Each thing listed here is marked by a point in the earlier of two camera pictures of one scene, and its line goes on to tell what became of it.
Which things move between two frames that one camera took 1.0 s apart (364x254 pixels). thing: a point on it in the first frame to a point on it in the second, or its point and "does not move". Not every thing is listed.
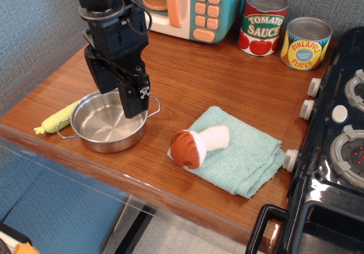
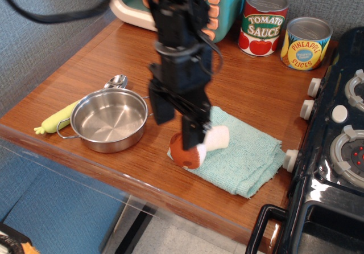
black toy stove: (325, 202) does not move
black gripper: (114, 40) to (183, 76)
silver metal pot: (99, 120) does not move
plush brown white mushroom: (187, 148) does not move
